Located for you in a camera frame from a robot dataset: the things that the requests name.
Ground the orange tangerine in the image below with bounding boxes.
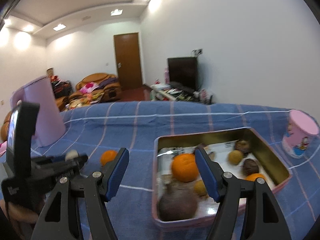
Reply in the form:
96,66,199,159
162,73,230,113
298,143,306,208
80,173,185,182
171,153,199,183
100,150,117,166
245,173,266,181

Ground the small dark passion fruit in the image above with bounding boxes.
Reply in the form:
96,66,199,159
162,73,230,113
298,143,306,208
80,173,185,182
242,158,259,176

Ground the small brown kiwi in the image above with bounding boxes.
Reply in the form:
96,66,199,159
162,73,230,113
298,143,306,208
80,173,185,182
228,150,244,165
194,180,207,197

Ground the dark wrinkled fruit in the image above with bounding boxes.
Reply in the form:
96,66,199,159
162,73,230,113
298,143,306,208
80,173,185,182
234,140,251,154

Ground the large purple passion fruit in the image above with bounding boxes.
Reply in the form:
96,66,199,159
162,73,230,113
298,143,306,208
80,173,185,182
157,183,198,222

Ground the sugarcane piece pale end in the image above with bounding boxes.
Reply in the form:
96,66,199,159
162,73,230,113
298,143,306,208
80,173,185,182
65,150,79,161

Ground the dark sugarcane piece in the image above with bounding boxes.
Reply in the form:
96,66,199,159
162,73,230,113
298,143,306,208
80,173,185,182
194,143,213,154

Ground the person's left hand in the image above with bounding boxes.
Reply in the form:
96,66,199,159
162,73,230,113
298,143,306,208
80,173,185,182
1,199,39,234

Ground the pink electric kettle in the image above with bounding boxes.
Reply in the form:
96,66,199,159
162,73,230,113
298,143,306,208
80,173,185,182
10,76,66,147

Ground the blue plaid tablecloth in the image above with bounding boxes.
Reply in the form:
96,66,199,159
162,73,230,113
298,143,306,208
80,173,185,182
31,101,319,239

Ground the pink rectangular tin box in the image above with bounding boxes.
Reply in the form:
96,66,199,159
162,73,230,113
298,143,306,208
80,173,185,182
152,127,292,231

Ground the printed paper in tin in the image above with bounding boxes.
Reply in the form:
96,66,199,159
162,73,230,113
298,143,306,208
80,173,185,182
157,147,279,224

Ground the cluttered coffee table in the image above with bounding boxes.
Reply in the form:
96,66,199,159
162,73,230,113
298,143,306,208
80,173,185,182
66,92,104,110

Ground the orange leather sofa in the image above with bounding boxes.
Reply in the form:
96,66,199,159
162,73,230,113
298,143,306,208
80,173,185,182
68,73,122,102

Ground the pink cartoon cup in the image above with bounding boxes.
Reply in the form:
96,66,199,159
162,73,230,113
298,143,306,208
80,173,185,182
282,109,319,159

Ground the white tv stand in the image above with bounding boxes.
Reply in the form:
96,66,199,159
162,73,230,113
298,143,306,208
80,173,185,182
149,83,214,105

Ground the brown wooden door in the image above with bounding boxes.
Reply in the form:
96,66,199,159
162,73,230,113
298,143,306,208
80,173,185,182
113,33,143,90

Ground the black television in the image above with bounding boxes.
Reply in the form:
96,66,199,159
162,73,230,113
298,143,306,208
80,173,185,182
167,57,199,90

